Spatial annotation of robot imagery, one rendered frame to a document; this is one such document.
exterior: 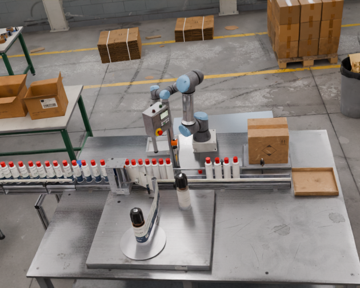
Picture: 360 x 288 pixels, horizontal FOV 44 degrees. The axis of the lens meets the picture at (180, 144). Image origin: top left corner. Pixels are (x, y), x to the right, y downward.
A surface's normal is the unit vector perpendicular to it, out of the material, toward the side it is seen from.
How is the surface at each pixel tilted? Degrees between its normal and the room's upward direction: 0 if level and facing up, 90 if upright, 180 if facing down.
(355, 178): 0
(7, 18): 90
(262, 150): 90
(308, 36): 92
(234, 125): 0
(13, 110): 90
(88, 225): 0
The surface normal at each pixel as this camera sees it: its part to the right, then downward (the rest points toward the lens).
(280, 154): -0.10, 0.62
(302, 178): -0.11, -0.79
